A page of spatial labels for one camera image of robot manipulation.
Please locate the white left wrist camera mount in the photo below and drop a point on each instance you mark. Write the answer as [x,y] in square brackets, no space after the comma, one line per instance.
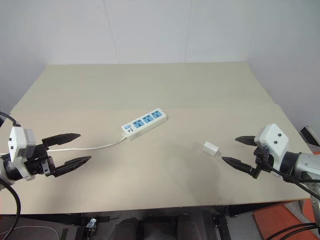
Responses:
[18,147]

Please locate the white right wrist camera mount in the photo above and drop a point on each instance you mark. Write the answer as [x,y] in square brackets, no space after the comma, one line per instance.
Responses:
[273,140]

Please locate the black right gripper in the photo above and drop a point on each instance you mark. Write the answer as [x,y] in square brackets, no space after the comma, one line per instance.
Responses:
[262,160]

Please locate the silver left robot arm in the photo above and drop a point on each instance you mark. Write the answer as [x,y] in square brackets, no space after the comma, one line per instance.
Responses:
[8,171]

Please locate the silver caster wheel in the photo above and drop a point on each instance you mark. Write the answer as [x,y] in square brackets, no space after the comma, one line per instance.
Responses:
[91,223]

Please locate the white plug adapter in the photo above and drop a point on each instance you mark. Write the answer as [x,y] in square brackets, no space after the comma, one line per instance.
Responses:
[210,149]

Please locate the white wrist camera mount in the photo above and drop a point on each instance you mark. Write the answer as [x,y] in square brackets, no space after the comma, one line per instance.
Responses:
[18,147]
[273,140]

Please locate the white blue power strip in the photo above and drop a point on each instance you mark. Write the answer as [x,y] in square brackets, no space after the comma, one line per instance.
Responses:
[143,123]

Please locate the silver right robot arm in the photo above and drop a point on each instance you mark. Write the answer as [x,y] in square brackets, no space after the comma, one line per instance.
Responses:
[306,165]

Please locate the black table frame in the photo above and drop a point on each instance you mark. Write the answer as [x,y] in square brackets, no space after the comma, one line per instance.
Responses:
[50,218]

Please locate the orange floor mat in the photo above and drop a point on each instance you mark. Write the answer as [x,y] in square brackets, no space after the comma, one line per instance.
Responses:
[275,220]

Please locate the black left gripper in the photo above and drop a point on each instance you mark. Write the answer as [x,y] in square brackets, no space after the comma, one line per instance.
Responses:
[37,162]

